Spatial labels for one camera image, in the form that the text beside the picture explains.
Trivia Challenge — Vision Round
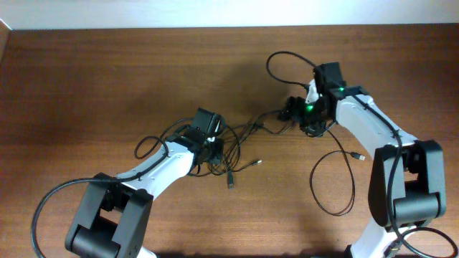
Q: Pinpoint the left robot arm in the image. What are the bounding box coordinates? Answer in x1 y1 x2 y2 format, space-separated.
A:
65 108 226 257

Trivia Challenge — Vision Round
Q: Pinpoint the long black usb cable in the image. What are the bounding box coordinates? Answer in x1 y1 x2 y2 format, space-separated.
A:
250 109 366 217

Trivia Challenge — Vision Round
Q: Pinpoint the black cable bundle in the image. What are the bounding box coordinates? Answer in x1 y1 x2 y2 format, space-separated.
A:
187 120 266 189

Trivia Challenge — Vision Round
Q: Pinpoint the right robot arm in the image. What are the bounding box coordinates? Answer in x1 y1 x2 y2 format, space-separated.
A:
279 62 446 257

